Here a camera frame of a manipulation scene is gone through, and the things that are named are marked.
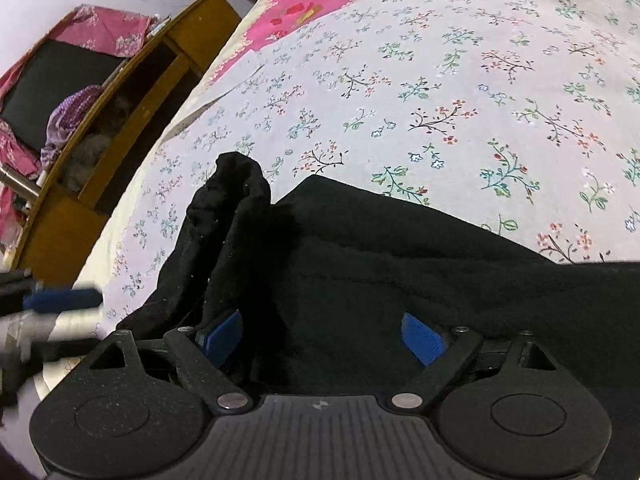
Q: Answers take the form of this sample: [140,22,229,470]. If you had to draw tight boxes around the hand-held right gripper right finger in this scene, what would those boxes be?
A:
[389,311,560,411]

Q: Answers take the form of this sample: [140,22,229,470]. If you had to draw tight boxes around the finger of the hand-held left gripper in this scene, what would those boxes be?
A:
[0,269,105,315]

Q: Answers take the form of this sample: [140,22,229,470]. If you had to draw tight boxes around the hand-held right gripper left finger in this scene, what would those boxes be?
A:
[89,309,253,415]

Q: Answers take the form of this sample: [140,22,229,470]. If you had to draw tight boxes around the black pants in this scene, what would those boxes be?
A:
[117,151,640,480]

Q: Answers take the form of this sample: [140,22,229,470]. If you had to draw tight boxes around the metal flask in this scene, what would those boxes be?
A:
[0,164,42,202]

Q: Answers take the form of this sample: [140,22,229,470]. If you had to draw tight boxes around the grey cloth bundle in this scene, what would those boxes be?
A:
[61,132,110,193]

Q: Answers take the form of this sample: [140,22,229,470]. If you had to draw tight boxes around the purple cloth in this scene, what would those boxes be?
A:
[40,85,104,167]

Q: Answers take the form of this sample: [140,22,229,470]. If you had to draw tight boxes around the black monitor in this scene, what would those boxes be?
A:
[0,39,127,152]

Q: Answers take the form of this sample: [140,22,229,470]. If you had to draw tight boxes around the floral bed sheet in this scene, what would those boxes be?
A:
[102,0,640,332]

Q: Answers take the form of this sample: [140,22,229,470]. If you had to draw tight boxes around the pink floral cloth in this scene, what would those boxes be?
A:
[0,4,160,257]

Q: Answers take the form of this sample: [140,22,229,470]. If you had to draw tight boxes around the pink and yellow printed quilt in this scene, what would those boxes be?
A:
[42,0,618,396]

